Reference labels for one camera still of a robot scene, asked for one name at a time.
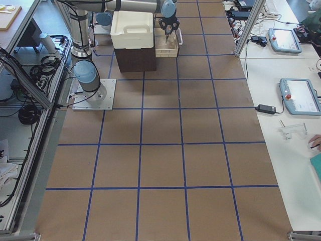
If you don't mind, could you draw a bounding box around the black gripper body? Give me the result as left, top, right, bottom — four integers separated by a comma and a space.
158, 16, 180, 32

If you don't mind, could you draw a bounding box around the white plastic tray box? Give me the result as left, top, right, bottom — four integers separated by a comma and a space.
110, 11, 154, 49

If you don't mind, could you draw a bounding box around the dark brown wooden cabinet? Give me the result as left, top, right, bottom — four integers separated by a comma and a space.
114, 47, 156, 73

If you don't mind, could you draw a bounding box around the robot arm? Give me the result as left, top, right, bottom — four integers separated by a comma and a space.
94, 12, 113, 33
61, 1, 179, 101

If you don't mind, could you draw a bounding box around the wooden drawer with white handle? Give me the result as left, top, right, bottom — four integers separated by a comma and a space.
154, 28, 183, 58

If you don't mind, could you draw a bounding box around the white cloth bundle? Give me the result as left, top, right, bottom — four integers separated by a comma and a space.
0, 139, 18, 186

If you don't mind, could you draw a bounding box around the person hand on table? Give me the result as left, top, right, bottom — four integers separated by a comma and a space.
308, 135, 321, 152

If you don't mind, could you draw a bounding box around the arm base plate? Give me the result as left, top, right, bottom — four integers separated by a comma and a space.
72, 79, 116, 111

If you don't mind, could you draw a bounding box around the teach pendant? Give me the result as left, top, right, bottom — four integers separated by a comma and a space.
279, 78, 320, 116
268, 28, 302, 54

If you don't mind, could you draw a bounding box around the black power adapter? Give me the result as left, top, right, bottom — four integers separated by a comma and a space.
255, 104, 276, 114

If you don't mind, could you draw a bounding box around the wooden board with items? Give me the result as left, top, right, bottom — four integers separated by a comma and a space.
1, 5, 22, 30

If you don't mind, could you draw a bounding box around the near teach pendant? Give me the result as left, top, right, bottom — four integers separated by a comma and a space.
279, 78, 320, 116

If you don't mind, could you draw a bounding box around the far teach pendant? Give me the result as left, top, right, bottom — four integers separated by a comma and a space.
268, 28, 302, 54

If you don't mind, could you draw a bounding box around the clear plastic bracket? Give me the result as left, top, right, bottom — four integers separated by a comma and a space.
278, 120, 307, 141

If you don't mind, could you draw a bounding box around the aluminium frame post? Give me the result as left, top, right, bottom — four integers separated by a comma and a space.
234, 0, 265, 57

